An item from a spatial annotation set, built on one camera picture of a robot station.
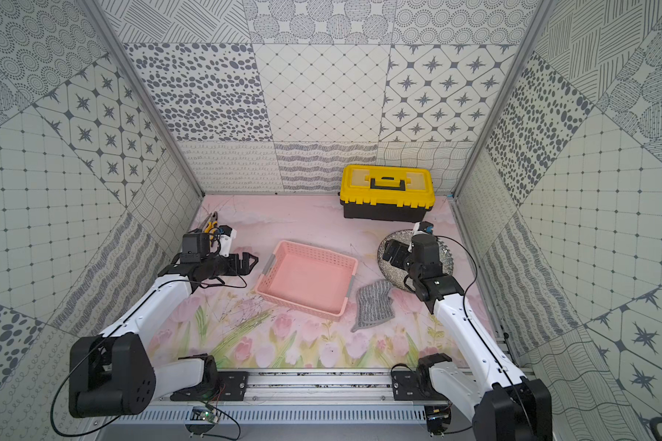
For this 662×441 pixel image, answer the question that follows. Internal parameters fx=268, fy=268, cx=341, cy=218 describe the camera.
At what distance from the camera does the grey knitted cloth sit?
2.81 ft

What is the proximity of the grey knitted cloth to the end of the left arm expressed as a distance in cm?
37

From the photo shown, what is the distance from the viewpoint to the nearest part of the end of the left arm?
0.67 meters

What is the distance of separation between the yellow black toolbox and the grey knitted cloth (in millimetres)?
285

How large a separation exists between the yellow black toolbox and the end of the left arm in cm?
42

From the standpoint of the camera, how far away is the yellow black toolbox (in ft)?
3.31
